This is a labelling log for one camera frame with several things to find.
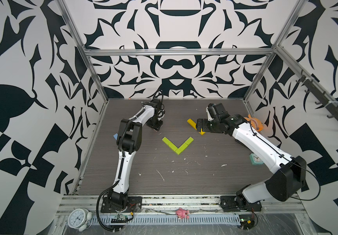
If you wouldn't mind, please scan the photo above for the yellow block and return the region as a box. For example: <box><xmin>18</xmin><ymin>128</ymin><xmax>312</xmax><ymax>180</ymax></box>
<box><xmin>187</xmin><ymin>118</ymin><xmax>205</xmax><ymax>136</ymax></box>

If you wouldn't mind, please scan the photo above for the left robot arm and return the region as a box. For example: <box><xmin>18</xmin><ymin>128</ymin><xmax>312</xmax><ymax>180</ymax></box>
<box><xmin>96</xmin><ymin>90</ymin><xmax>165</xmax><ymax>232</ymax></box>

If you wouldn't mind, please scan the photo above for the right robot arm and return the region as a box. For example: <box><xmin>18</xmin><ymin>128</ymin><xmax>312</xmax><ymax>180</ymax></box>
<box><xmin>196</xmin><ymin>103</ymin><xmax>309</xmax><ymax>208</ymax></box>

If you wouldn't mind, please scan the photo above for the orange plush toy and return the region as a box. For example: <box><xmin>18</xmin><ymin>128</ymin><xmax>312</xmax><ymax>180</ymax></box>
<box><xmin>245</xmin><ymin>115</ymin><xmax>264</xmax><ymax>132</ymax></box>

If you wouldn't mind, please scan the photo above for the teal square clock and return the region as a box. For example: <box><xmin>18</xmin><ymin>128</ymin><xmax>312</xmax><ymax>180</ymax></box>
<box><xmin>249</xmin><ymin>153</ymin><xmax>264</xmax><ymax>165</ymax></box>

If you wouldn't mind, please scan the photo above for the pink pig toy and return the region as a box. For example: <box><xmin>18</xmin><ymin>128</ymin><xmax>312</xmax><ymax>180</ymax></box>
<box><xmin>176</xmin><ymin>208</ymin><xmax>190</xmax><ymax>219</ymax></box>

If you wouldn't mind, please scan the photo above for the circuit board right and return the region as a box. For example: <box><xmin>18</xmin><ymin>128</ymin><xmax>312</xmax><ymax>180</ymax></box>
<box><xmin>239</xmin><ymin>214</ymin><xmax>257</xmax><ymax>231</ymax></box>

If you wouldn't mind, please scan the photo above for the white alarm clock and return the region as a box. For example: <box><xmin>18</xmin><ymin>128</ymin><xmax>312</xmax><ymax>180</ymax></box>
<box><xmin>67</xmin><ymin>208</ymin><xmax>93</xmax><ymax>232</ymax></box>

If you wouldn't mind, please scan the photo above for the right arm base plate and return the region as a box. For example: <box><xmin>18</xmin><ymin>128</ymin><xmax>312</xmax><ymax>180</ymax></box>
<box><xmin>220</xmin><ymin>195</ymin><xmax>262</xmax><ymax>212</ymax></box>

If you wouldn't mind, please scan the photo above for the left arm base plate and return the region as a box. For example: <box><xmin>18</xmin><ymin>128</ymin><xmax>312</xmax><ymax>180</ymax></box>
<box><xmin>100</xmin><ymin>196</ymin><xmax>143</xmax><ymax>213</ymax></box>

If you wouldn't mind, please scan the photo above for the white cable duct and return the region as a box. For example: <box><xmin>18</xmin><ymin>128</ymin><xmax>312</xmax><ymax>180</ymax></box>
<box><xmin>100</xmin><ymin>214</ymin><xmax>240</xmax><ymax>226</ymax></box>

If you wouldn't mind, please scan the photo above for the black hook rail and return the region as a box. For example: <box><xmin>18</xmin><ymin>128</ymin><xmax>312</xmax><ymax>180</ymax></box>
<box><xmin>296</xmin><ymin>70</ymin><xmax>338</xmax><ymax>122</ymax></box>

